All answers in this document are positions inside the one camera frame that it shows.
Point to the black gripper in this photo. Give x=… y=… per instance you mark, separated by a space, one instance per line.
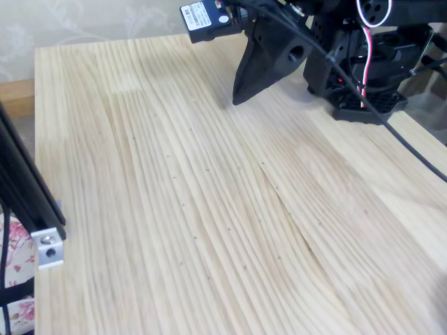
x=270 y=52

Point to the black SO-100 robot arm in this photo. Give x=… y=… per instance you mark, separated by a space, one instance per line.
x=324 y=76

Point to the floral patterned cloth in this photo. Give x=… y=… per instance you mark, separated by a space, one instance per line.
x=19 y=240

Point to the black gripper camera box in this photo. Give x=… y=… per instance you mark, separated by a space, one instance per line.
x=206 y=21

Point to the silver angle bracket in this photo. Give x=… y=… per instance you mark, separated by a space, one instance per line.
x=58 y=204
x=49 y=246

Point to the aluminium extrusion camera post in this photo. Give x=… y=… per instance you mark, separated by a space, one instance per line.
x=24 y=181

